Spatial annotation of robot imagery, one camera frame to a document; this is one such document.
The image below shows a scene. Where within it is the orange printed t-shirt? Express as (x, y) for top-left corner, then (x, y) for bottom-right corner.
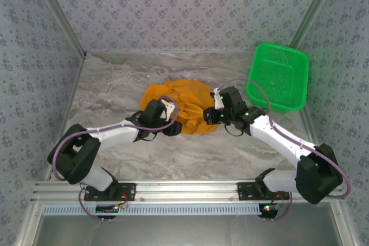
(140, 78), (220, 137)

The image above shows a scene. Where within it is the green plastic basket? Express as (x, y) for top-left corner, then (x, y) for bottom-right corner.
(245, 43), (310, 115)

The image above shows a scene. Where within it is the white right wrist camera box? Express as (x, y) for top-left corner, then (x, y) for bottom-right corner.
(210, 87), (224, 110)

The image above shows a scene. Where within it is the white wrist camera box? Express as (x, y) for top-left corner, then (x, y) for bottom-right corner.
(160, 99), (178, 122)
(210, 87), (224, 110)

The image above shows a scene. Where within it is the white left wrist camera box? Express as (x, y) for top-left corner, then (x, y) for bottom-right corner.
(160, 99), (178, 122)

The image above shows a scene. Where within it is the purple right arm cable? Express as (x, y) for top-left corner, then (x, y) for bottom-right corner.
(216, 78), (352, 222)

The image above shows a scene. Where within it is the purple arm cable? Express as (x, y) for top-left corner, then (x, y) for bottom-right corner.
(216, 78), (352, 222)
(51, 94), (179, 223)

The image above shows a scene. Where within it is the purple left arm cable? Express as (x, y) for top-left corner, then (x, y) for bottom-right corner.
(51, 94), (179, 223)

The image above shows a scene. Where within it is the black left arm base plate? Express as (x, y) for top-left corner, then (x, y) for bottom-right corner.
(83, 181), (137, 202)

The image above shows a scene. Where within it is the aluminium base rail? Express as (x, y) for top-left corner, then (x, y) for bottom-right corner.
(30, 180), (345, 203)

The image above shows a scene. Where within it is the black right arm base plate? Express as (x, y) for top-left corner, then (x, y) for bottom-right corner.
(237, 181), (291, 201)

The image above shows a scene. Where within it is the white slotted cable duct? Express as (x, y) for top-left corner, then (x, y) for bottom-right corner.
(42, 203), (260, 216)

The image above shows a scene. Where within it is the aluminium frame post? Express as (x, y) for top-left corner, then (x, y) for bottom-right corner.
(289, 0), (344, 48)
(28, 0), (88, 58)

